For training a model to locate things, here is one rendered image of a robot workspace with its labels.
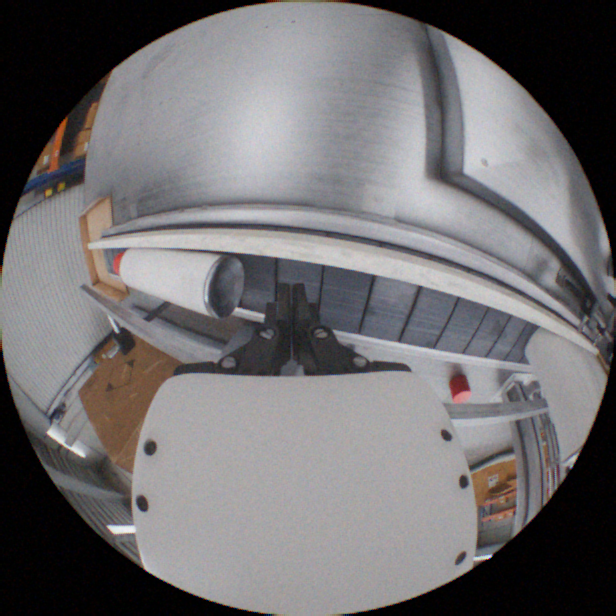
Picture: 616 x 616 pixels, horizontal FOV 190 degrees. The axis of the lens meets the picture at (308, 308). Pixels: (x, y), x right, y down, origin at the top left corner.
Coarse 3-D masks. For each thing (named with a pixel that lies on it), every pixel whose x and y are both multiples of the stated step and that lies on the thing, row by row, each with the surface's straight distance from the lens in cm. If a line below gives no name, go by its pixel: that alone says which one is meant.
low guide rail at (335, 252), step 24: (96, 240) 45; (120, 240) 28; (144, 240) 22; (168, 240) 18; (192, 240) 16; (216, 240) 14; (240, 240) 13; (264, 240) 12; (288, 240) 12; (312, 240) 12; (336, 240) 12; (336, 264) 11; (360, 264) 11; (384, 264) 11; (408, 264) 11; (432, 264) 13; (432, 288) 12; (456, 288) 13; (480, 288) 14; (504, 288) 18; (528, 312) 19; (576, 336) 33
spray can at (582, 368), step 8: (560, 336) 32; (568, 344) 31; (568, 352) 30; (576, 352) 31; (576, 360) 30; (584, 368) 30; (584, 376) 30; (592, 384) 30; (592, 392) 29; (592, 400) 29; (600, 400) 30
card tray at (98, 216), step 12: (96, 204) 61; (108, 204) 55; (84, 216) 82; (96, 216) 67; (108, 216) 56; (84, 228) 82; (96, 228) 69; (84, 240) 81; (84, 252) 81; (96, 252) 75; (96, 264) 80; (96, 276) 83; (108, 276) 69; (96, 288) 78; (108, 288) 70; (120, 288) 61; (120, 300) 56
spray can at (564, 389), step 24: (528, 336) 28; (552, 336) 27; (528, 360) 28; (552, 360) 25; (552, 384) 25; (576, 384) 25; (552, 408) 25; (576, 408) 24; (576, 432) 24; (576, 456) 24
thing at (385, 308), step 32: (192, 224) 25; (224, 224) 22; (256, 224) 20; (256, 256) 17; (416, 256) 15; (256, 288) 18; (320, 288) 17; (352, 288) 16; (384, 288) 16; (416, 288) 16; (512, 288) 21; (352, 320) 17; (384, 320) 17; (416, 320) 18; (448, 320) 19; (480, 320) 20; (512, 320) 23; (480, 352) 24; (512, 352) 28
